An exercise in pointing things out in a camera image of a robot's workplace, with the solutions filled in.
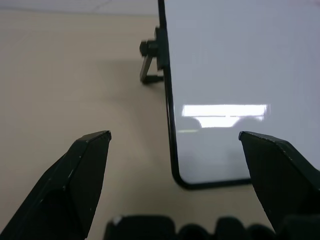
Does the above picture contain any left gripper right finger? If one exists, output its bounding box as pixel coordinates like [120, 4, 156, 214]
[238, 130, 320, 234]

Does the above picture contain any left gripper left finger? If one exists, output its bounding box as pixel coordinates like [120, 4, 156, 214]
[0, 130, 112, 240]

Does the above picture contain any black framed tabletop whiteboard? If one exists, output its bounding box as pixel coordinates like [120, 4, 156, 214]
[139, 0, 320, 191]

